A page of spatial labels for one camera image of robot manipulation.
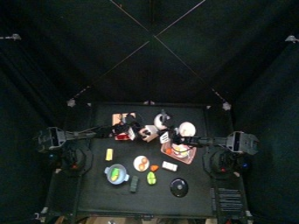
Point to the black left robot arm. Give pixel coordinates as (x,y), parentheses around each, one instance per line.
(57,137)

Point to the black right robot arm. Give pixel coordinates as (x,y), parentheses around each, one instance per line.
(240,142)

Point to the white plate with fried egg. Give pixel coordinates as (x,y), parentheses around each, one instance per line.
(180,150)

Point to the red and white toy box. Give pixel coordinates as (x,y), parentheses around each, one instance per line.
(123,136)

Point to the wooden knife block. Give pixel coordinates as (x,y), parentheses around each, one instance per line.
(148,133)

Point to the orange toy tomato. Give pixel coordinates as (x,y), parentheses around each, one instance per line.
(168,151)

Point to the orange toy cutting board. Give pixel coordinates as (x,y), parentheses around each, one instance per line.
(121,118)

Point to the white round plate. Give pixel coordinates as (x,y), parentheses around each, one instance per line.
(187,129)

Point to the white toy kettle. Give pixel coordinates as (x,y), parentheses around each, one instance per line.
(159,121)

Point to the pink square tray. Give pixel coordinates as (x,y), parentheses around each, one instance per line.
(187,157)

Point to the white toy block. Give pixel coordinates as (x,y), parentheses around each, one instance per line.
(169,166)

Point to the yellow toy butter block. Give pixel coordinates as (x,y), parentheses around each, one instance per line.
(109,154)

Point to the orange toy carrot piece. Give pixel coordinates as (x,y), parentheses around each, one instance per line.
(153,168)

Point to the white plate with eggs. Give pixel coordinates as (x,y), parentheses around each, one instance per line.
(141,163)

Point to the green toy lime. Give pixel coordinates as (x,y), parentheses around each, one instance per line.
(151,178)

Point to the black round lid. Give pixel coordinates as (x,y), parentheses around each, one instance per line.
(179,187)

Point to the blue toy pot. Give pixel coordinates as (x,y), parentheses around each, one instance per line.
(116,174)

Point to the dark green toy block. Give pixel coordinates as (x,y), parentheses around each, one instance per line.
(133,183)

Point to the white printed label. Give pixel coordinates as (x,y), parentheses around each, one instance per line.
(229,200)

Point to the silver frame clamp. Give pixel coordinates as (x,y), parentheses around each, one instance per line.
(14,37)
(71,102)
(225,106)
(291,38)

